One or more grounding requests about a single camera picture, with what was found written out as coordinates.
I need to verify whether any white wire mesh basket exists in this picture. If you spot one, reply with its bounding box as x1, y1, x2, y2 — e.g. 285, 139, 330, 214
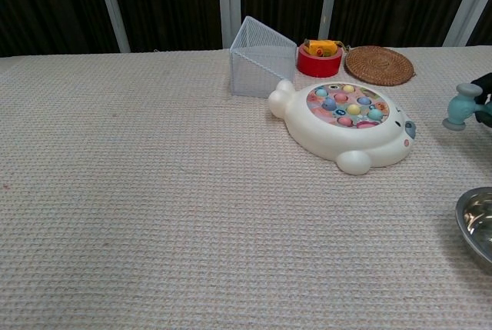
229, 15, 298, 98

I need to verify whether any stainless steel bowl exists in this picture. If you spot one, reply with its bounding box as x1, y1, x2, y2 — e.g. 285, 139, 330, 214
455, 186, 492, 266

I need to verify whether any white seal fishing toy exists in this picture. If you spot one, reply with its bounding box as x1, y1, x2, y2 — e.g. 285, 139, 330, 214
268, 78, 418, 176

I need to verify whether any yellow toy block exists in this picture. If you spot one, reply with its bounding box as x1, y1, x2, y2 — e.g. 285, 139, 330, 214
302, 38, 340, 58

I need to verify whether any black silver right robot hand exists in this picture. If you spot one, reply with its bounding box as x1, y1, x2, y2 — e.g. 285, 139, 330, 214
470, 73, 492, 129

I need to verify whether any red round tin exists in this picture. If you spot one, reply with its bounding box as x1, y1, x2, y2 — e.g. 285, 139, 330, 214
296, 45, 344, 78

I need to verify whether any light blue toy hammer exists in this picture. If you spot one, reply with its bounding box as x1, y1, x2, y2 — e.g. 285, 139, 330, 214
441, 83, 486, 132

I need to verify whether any beige woven tablecloth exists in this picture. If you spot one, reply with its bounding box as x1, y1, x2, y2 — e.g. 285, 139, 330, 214
0, 45, 492, 330

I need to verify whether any brown woven rattan coaster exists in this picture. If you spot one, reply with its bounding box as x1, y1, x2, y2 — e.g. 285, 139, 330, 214
344, 45, 415, 87

